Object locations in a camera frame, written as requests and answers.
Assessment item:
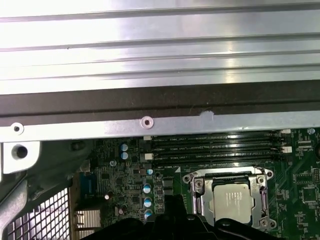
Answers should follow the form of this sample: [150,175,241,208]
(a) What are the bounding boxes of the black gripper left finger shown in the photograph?
[98,195,174,240]

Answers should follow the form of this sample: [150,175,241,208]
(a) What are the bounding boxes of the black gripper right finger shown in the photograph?
[172,195,256,240]

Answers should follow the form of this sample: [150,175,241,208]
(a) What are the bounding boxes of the silver CPU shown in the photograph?
[212,184,257,223]

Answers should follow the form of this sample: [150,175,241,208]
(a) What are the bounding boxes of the metal socket cover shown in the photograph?
[192,172,268,230]

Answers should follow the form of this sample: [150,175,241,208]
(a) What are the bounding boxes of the CPU socket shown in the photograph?
[182,166,275,231]

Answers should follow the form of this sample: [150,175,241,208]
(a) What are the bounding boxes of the blue port connector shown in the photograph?
[79,171,98,201]

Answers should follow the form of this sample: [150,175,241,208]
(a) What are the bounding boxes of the green motherboard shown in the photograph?
[69,128,320,240]

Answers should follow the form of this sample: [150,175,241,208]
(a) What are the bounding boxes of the black PC case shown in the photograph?
[0,83,320,240]

